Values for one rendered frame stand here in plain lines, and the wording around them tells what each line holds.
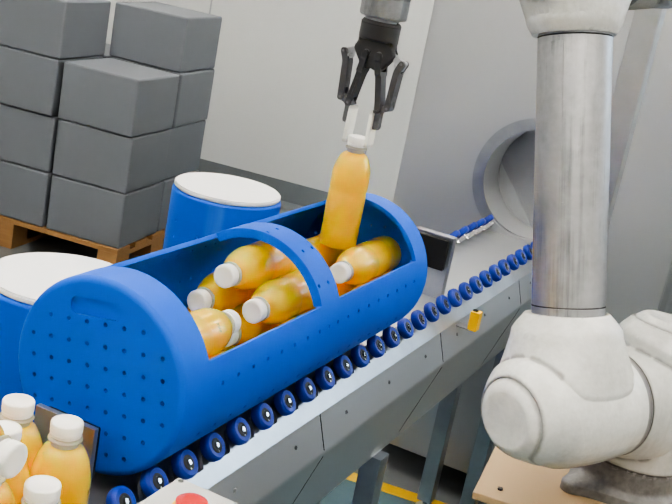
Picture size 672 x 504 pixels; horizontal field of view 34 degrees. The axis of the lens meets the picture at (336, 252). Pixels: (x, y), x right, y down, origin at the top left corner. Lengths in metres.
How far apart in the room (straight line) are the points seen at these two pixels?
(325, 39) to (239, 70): 0.60
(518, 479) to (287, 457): 0.42
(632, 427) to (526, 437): 0.17
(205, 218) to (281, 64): 4.15
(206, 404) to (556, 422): 0.47
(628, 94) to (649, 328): 1.07
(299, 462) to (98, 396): 0.50
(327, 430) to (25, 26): 3.52
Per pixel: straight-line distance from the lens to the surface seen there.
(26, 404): 1.41
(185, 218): 2.82
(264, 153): 6.99
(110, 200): 5.13
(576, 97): 1.50
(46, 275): 2.08
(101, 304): 1.53
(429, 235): 2.65
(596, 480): 1.72
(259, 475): 1.83
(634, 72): 2.63
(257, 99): 6.96
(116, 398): 1.55
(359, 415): 2.15
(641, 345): 1.64
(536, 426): 1.46
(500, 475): 1.70
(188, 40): 5.35
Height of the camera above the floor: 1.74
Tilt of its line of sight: 16 degrees down
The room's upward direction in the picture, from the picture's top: 11 degrees clockwise
